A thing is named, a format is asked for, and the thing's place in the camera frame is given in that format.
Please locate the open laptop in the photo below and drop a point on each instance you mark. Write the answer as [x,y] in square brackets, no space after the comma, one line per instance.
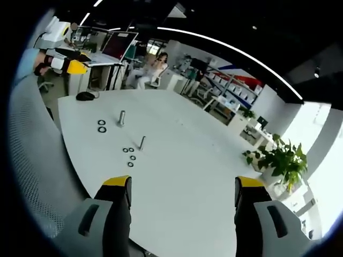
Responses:
[118,45]

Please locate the green potted plant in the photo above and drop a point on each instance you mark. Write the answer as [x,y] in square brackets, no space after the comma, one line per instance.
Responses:
[284,158]

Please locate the white office chair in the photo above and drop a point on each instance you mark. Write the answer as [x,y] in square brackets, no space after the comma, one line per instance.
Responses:
[158,76]

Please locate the white standing desk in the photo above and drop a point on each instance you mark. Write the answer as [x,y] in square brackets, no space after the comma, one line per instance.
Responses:
[105,72]

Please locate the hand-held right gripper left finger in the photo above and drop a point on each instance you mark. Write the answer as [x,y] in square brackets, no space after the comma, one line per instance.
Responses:
[112,214]

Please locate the black computer mouse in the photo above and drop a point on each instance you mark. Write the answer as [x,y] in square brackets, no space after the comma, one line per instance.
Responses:
[84,96]

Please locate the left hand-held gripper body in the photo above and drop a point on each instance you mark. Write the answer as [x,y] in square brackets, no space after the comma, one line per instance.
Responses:
[55,32]

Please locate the large threaded metal stud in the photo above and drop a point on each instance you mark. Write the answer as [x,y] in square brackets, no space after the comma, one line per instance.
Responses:
[122,117]

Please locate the grey mesh office chair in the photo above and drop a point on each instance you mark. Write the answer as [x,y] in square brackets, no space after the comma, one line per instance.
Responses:
[34,150]

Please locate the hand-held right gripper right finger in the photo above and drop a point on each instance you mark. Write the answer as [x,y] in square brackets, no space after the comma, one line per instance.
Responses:
[257,214]

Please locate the storage shelf with white boxes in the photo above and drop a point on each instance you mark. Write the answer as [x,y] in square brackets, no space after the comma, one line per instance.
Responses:
[235,85]

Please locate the small threaded metal stud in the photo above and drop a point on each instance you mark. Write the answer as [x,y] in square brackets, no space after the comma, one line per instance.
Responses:
[142,143]

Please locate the person's left hand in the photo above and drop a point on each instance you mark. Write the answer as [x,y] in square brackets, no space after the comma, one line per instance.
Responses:
[43,65]

